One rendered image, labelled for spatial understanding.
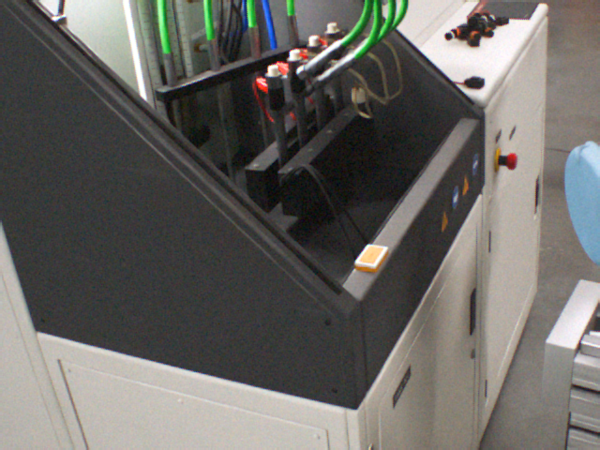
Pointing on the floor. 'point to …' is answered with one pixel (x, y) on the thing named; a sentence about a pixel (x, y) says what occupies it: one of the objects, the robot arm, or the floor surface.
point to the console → (503, 191)
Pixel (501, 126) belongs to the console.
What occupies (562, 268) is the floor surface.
